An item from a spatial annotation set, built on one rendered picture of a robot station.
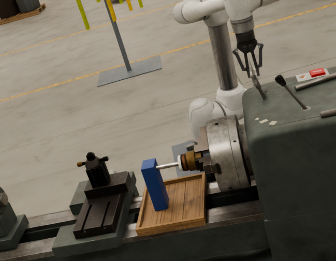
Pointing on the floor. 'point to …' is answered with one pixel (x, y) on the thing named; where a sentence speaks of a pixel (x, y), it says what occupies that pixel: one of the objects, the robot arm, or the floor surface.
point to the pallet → (16, 10)
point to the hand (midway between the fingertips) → (253, 76)
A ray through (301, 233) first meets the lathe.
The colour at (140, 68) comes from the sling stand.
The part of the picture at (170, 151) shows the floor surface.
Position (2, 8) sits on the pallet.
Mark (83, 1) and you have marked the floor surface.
